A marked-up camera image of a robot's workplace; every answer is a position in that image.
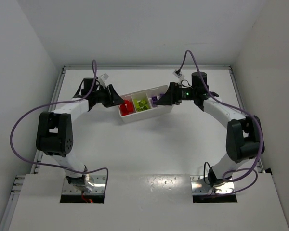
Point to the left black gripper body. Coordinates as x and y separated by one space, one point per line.
109 95

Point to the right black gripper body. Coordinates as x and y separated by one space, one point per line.
172 93

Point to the red rounded lego brick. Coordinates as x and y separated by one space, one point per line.
126 108

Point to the purple square lego brick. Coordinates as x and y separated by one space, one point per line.
154 99

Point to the green lego brick pieces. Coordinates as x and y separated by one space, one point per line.
141 104

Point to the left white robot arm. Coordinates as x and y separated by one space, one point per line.
55 133

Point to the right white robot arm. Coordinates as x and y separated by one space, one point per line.
244 139

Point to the white three-compartment container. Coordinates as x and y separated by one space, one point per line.
153 111

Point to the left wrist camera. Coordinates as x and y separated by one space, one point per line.
102 79

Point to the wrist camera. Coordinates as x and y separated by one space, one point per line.
102 79
179 75

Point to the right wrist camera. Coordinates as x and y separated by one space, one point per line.
179 75

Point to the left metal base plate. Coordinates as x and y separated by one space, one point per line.
89 185

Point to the metal base plate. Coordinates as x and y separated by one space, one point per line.
89 185
200 188

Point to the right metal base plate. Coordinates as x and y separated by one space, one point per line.
200 188

